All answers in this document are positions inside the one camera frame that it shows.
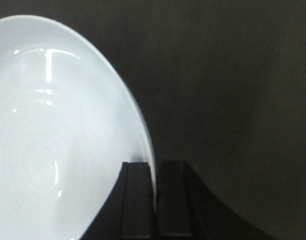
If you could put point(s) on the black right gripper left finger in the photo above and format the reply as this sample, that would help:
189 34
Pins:
127 213

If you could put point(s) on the light blue round tray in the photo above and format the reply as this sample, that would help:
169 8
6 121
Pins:
67 124

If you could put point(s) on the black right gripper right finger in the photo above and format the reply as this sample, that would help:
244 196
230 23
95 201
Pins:
188 210

